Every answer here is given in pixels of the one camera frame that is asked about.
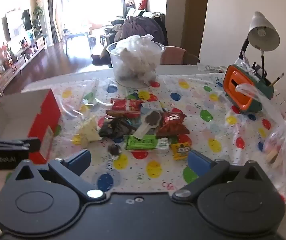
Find small dark wrapped candy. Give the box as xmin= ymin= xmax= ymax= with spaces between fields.
xmin=107 ymin=144 xmax=121 ymax=157

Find coffee table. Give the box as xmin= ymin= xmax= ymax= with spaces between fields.
xmin=64 ymin=31 xmax=91 ymax=48

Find television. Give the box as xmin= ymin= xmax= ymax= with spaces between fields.
xmin=1 ymin=9 xmax=31 ymax=42

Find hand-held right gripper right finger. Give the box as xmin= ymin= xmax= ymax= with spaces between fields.
xmin=172 ymin=149 xmax=271 ymax=202

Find orange green desk organizer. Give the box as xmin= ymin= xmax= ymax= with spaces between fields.
xmin=223 ymin=64 xmax=276 ymax=114

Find wooden tv cabinet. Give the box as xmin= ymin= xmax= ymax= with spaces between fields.
xmin=0 ymin=36 xmax=46 ymax=90

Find grey desk lamp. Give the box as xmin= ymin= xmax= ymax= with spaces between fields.
xmin=239 ymin=11 xmax=280 ymax=80

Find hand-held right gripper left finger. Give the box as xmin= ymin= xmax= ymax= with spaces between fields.
xmin=6 ymin=149 xmax=106 ymax=203

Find wooden chair with pink cloth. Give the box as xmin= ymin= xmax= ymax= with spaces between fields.
xmin=163 ymin=46 xmax=200 ymax=65

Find green snack packet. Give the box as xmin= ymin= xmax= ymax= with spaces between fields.
xmin=124 ymin=134 xmax=171 ymax=153

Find black snack packet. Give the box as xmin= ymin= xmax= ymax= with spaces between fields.
xmin=99 ymin=117 xmax=136 ymax=138

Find red cardboard box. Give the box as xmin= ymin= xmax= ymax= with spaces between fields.
xmin=0 ymin=89 xmax=62 ymax=165

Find paintbrush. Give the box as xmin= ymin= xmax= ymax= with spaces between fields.
xmin=269 ymin=73 xmax=285 ymax=87

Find large clear plastic bag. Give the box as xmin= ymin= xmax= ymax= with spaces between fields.
xmin=235 ymin=82 xmax=286 ymax=203

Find long clear plastic sachet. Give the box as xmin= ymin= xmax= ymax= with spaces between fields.
xmin=83 ymin=79 xmax=101 ymax=105

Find red flowers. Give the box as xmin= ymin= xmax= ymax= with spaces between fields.
xmin=0 ymin=42 xmax=13 ymax=65

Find grey curtain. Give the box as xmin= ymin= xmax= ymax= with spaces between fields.
xmin=46 ymin=0 xmax=59 ymax=44

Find crinkled red snack bag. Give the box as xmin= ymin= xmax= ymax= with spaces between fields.
xmin=157 ymin=111 xmax=191 ymax=138

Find small clear plastic bag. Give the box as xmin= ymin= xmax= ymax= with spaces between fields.
xmin=198 ymin=64 xmax=223 ymax=72

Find red snack packet checked edge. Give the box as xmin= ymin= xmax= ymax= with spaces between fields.
xmin=110 ymin=98 xmax=143 ymax=117

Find cream triangular snack packet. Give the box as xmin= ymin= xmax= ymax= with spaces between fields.
xmin=79 ymin=116 xmax=101 ymax=148

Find yellow snack packet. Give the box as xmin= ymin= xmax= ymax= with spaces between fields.
xmin=170 ymin=142 xmax=192 ymax=161

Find purple grey garment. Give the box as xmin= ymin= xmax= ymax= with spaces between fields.
xmin=121 ymin=16 xmax=163 ymax=46

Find potted plant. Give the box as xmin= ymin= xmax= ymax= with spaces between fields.
xmin=31 ymin=5 xmax=44 ymax=38

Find clear packet with dark snack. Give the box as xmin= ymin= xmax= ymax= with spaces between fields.
xmin=134 ymin=111 xmax=162 ymax=139

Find clear bag of food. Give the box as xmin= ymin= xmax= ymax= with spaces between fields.
xmin=106 ymin=41 xmax=166 ymax=88

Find white plastic bag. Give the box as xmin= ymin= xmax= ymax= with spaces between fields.
xmin=115 ymin=34 xmax=162 ymax=83

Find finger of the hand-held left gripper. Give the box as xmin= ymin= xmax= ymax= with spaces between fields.
xmin=0 ymin=137 xmax=40 ymax=153

